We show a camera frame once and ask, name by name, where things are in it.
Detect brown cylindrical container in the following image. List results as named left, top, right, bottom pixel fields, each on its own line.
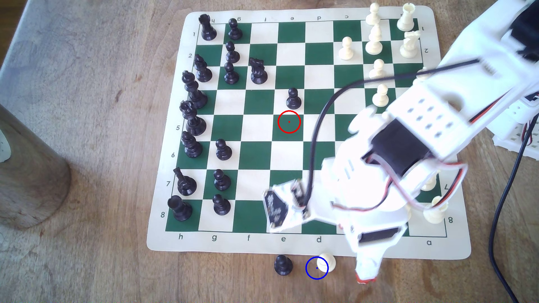
left=0, top=103, right=71, bottom=230

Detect black king chess piece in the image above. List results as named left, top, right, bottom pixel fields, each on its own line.
left=182, top=71, right=208, bottom=109

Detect black queen chess piece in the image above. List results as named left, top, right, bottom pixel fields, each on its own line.
left=179, top=100, right=207, bottom=136

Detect black camera cable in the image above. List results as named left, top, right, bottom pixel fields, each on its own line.
left=301, top=59, right=481, bottom=209

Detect white rook chess piece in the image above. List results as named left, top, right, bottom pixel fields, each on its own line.
left=397, top=3, right=417, bottom=32
left=423, top=196, right=449, bottom=225

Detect green and white chess mat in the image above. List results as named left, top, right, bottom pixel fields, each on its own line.
left=146, top=6, right=472, bottom=261

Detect white bishop chess piece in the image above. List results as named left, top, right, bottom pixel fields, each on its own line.
left=365, top=24, right=383, bottom=56

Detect black knight chess piece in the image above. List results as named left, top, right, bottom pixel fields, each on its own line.
left=248, top=58, right=268, bottom=85
left=173, top=167, right=198, bottom=197

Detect black bishop chess piece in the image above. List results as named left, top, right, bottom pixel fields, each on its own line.
left=181, top=131, right=204, bottom=159
left=193, top=54, right=213, bottom=82

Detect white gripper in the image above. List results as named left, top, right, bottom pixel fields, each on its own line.
left=309, top=147, right=411, bottom=284

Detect black power cable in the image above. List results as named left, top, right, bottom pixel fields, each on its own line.
left=489, top=126, right=539, bottom=303

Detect gripper camera board with mount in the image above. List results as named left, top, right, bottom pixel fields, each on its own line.
left=262, top=180, right=311, bottom=233

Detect black pawn chess piece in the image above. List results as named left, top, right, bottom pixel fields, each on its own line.
left=213, top=169, right=232, bottom=192
left=225, top=41, right=241, bottom=64
left=228, top=18, right=243, bottom=40
left=215, top=139, right=233, bottom=161
left=212, top=194, right=231, bottom=216
left=223, top=62, right=240, bottom=85
left=286, top=88, right=302, bottom=110
left=274, top=254, right=293, bottom=277

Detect black rook chess piece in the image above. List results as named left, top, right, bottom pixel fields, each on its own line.
left=199, top=14, right=217, bottom=41
left=167, top=196, right=193, bottom=222

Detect red white black servo wires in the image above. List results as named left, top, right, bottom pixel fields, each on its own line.
left=521, top=116, right=539, bottom=146
left=330, top=162, right=469, bottom=212

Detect white knight chess piece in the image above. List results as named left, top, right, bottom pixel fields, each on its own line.
left=399, top=31, right=422, bottom=59
left=420, top=173, right=439, bottom=192

